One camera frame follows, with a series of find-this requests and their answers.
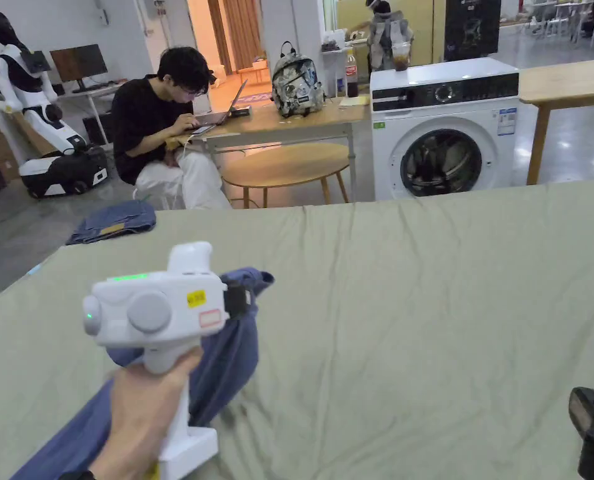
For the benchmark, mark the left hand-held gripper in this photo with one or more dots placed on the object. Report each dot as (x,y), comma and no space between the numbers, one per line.
(147,310)

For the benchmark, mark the dark blue shirt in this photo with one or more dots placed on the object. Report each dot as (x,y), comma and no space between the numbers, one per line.
(227,360)

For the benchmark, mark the person's left hand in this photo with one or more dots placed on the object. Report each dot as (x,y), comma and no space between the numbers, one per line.
(137,420)

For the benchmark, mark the folded blue jeans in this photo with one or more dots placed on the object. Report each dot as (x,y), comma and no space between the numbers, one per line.
(112,220)

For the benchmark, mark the white and black humanoid robot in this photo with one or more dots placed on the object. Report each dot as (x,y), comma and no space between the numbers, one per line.
(52,125)

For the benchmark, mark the bed with pale green sheet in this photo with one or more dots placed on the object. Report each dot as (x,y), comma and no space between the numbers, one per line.
(402,310)

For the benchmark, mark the wooden desk with backpack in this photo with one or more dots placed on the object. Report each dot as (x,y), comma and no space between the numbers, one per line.
(297,120)

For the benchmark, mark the white desk with monitor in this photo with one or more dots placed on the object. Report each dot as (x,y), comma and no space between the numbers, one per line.
(79,62)

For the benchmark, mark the white washing machine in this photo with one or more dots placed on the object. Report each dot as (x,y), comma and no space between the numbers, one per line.
(477,110)

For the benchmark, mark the black cabinet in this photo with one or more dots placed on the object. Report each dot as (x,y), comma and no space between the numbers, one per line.
(472,27)

